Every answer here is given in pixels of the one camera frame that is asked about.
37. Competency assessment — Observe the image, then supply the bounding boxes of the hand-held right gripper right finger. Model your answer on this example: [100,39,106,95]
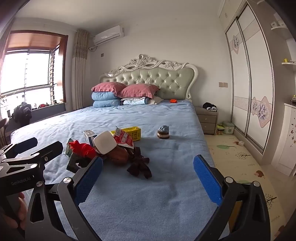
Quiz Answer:
[192,155,271,241]

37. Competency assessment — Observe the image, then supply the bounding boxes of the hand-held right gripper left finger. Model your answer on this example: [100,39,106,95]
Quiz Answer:
[25,156,104,241]

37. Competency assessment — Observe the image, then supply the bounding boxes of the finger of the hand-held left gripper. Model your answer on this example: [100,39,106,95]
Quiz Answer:
[5,141,63,173]
[4,137,38,155]

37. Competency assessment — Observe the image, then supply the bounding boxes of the red snack bag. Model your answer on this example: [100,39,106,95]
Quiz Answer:
[68,139,97,159]

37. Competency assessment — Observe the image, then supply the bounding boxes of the brown snack bag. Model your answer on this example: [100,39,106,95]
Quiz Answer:
[102,144,130,165]

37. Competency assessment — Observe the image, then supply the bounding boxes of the person's left hand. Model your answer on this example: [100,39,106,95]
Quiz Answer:
[13,192,27,231]

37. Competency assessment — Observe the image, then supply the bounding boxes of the green snack bag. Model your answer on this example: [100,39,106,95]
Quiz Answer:
[66,141,81,173]

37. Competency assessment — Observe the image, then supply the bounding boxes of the dark jacket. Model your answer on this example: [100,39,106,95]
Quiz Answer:
[11,102,32,127]

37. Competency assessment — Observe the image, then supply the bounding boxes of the patterned play mat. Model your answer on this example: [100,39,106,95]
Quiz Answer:
[205,133,289,241]

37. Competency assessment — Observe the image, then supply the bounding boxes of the blue and white small carton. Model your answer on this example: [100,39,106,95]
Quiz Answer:
[83,130,97,146]

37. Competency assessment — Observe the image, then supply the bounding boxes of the white square lid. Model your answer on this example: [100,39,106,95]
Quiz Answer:
[93,131,118,155]

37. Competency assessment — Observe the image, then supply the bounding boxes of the dark brown cloth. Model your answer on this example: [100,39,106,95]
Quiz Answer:
[127,146,152,179]

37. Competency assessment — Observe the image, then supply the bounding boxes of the red and white wrapper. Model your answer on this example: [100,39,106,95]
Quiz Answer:
[115,126,134,149]

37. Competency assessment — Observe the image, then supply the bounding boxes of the green storage box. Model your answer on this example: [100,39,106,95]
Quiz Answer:
[222,122,235,134]

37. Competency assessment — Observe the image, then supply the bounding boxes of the grey nightstand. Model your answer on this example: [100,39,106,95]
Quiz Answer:
[194,105,219,135]

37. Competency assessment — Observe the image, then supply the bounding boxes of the yellow drink carton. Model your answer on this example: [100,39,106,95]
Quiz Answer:
[110,126,141,142]

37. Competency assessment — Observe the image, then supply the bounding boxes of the rolled blue and brown socks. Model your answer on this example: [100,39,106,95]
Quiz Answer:
[157,125,170,139]

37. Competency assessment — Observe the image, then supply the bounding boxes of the folded blue quilt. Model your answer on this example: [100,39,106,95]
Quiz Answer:
[93,100,121,108]
[92,91,121,101]

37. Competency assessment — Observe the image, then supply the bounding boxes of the window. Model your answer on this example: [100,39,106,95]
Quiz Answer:
[0,31,68,102]

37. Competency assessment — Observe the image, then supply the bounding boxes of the pink pillow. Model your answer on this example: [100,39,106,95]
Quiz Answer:
[91,82,127,98]
[118,83,160,99]

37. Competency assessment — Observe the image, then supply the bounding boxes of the beige curtain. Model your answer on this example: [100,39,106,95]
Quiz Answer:
[72,29,89,112]

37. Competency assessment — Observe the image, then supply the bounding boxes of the white cabinet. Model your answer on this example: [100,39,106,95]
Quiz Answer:
[270,102,296,176]

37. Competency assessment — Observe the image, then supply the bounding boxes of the folded light blue blanket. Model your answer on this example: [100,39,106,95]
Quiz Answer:
[120,97,151,105]

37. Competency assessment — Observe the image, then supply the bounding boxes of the padded grey-green headboard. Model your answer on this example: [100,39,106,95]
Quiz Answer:
[99,54,199,100]

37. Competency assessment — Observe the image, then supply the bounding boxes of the white sliding wardrobe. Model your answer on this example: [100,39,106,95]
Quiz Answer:
[218,0,275,153]

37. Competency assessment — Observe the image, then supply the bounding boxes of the white air conditioner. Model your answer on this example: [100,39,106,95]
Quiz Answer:
[93,25,125,45]

